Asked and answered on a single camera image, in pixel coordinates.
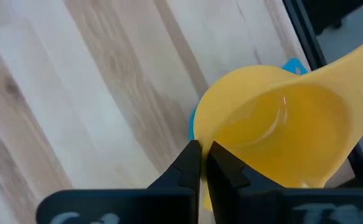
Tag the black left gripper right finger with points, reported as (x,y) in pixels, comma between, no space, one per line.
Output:
(249,205)

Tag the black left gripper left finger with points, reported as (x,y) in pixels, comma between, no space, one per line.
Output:
(168,205)

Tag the yellow measuring cup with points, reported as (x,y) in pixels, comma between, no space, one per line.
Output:
(293,130)

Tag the blue measuring cup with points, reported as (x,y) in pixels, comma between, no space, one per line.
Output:
(293,65)

